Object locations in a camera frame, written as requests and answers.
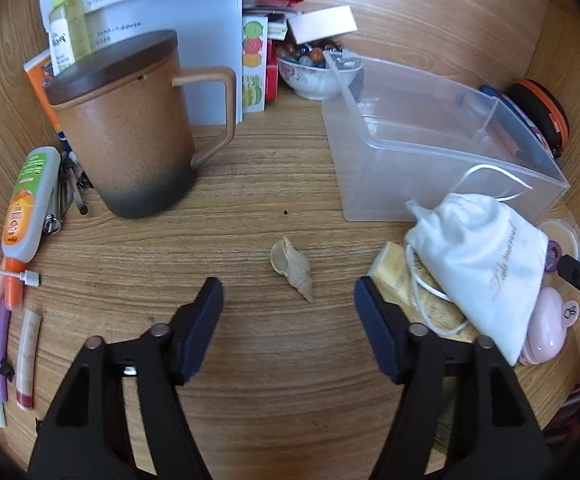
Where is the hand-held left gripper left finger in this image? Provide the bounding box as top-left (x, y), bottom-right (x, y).
top-left (28, 276), bottom-right (225, 480)

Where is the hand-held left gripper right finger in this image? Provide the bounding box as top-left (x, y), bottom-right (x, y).
top-left (354, 276), bottom-right (553, 480)

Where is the yellow pudding cup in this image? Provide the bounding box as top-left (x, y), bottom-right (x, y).
top-left (539, 219), bottom-right (580, 275)

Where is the yellow lotion bottle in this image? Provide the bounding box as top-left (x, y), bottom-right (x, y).
top-left (367, 241), bottom-right (481, 343)

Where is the pink macaron-shaped case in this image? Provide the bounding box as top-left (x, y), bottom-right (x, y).
top-left (519, 287), bottom-right (579, 365)

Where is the beige spiral seashell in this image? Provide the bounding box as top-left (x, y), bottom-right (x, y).
top-left (270, 235), bottom-right (315, 304)

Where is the white drawstring pouch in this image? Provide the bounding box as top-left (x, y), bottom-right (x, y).
top-left (404, 165), bottom-right (550, 366)

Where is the clear plastic storage bin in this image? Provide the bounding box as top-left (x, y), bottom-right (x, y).
top-left (321, 50), bottom-right (571, 223)

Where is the wooden desktop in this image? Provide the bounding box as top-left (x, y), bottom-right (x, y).
top-left (0, 0), bottom-right (580, 480)

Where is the black orange zip case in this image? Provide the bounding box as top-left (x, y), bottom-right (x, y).
top-left (507, 79), bottom-right (570, 158)

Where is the blue printed pencil pouch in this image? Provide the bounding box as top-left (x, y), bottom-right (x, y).
top-left (480, 85), bottom-right (556, 161)

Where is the pink lip gloss tube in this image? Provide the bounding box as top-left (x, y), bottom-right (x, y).
top-left (16, 308), bottom-right (43, 409)

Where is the brown ceramic mug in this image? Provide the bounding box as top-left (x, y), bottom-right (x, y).
top-left (44, 42), bottom-right (237, 219)

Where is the metal nail clipper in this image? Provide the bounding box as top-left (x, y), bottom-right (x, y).
top-left (44, 150), bottom-right (93, 234)

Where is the orange marker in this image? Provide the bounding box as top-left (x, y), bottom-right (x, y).
top-left (2, 257), bottom-right (24, 309)

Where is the purple pen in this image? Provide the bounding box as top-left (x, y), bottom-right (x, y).
top-left (0, 305), bottom-right (11, 403)

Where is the white orange-label glue bottle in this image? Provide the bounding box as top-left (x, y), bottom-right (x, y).
top-left (0, 146), bottom-right (61, 264)

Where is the floral bowl of marbles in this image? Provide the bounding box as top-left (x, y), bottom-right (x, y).
top-left (276, 39), bottom-right (364, 101)

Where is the red box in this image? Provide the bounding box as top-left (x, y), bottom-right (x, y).
top-left (265, 52), bottom-right (281, 102)

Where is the fruit sticker box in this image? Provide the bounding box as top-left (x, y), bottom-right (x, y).
top-left (241, 15), bottom-right (269, 112)

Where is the dark wooden mug lid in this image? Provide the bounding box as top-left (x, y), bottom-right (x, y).
top-left (44, 30), bottom-right (179, 107)

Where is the orange packet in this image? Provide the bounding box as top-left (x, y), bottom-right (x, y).
top-left (24, 50), bottom-right (73, 153)

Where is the small white box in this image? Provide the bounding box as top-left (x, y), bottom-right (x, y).
top-left (287, 5), bottom-right (358, 43)

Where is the yellow-green spray bottle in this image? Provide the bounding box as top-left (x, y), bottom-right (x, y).
top-left (48, 0), bottom-right (93, 77)

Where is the white charging cable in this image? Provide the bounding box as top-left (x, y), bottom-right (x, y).
top-left (0, 266), bottom-right (41, 288)

